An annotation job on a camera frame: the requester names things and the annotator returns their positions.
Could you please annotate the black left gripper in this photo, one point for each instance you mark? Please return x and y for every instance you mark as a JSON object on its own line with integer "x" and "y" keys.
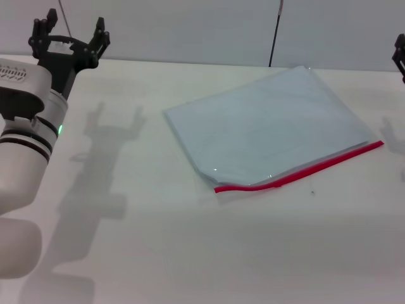
{"x": 63, "y": 57}

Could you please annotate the left wrist camera housing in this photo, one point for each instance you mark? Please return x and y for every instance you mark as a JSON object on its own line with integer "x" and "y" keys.
{"x": 22, "y": 85}

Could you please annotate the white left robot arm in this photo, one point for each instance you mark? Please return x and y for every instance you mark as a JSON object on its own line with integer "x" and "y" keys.
{"x": 19, "y": 164}

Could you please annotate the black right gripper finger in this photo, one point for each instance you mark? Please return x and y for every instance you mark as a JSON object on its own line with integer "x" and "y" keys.
{"x": 400, "y": 54}

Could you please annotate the clear document bag red zip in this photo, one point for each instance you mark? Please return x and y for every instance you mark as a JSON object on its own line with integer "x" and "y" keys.
{"x": 262, "y": 126}

